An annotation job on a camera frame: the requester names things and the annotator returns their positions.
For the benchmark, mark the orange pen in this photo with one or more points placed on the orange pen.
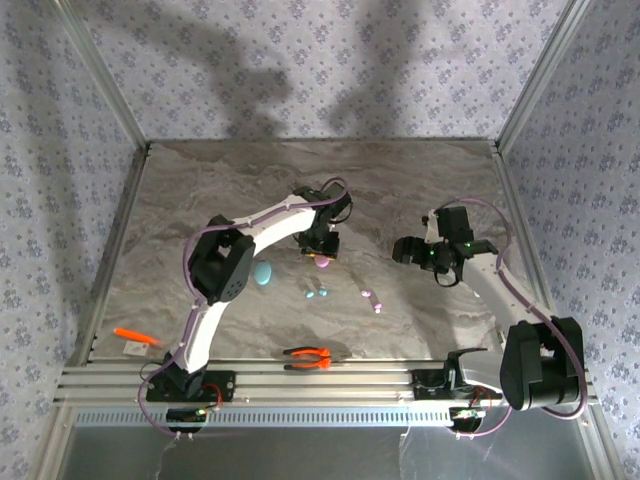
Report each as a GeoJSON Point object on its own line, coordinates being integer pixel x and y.
{"type": "Point", "coordinates": [130, 334]}

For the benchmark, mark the aluminium frame post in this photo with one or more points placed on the aluminium frame post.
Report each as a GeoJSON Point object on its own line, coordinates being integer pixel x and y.
{"type": "Point", "coordinates": [542, 70]}
{"type": "Point", "coordinates": [104, 70]}

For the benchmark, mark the pink earbud charging case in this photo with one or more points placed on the pink earbud charging case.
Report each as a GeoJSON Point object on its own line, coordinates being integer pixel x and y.
{"type": "Point", "coordinates": [323, 263]}

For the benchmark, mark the small green circuit board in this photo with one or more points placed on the small green circuit board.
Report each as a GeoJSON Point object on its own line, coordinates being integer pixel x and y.
{"type": "Point", "coordinates": [466, 415]}
{"type": "Point", "coordinates": [185, 415]}

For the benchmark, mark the aluminium side rail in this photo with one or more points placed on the aluminium side rail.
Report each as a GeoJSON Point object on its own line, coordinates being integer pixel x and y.
{"type": "Point", "coordinates": [114, 250]}
{"type": "Point", "coordinates": [529, 250]}

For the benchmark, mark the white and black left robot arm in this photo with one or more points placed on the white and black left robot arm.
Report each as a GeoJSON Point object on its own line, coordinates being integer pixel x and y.
{"type": "Point", "coordinates": [200, 340]}

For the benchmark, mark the grey metal panel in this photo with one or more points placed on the grey metal panel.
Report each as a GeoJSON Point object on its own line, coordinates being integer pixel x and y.
{"type": "Point", "coordinates": [300, 455]}

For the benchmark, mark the small white card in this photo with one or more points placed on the small white card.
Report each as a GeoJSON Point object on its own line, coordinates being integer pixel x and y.
{"type": "Point", "coordinates": [135, 348]}

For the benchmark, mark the wide aluminium mounting rail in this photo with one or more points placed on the wide aluminium mounting rail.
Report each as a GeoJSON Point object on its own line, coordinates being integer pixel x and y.
{"type": "Point", "coordinates": [325, 385]}

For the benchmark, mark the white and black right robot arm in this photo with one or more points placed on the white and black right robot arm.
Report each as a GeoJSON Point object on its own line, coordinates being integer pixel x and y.
{"type": "Point", "coordinates": [490, 285]}

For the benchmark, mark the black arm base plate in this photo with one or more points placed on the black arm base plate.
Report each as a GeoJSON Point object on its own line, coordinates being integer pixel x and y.
{"type": "Point", "coordinates": [425, 387]}
{"type": "Point", "coordinates": [225, 386]}

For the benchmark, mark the aluminium frame leg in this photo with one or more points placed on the aluminium frame leg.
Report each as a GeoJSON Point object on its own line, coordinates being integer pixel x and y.
{"type": "Point", "coordinates": [52, 445]}
{"type": "Point", "coordinates": [602, 445]}

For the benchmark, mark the blue earbud charging case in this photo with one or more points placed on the blue earbud charging case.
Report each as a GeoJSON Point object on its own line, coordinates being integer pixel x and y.
{"type": "Point", "coordinates": [262, 274]}

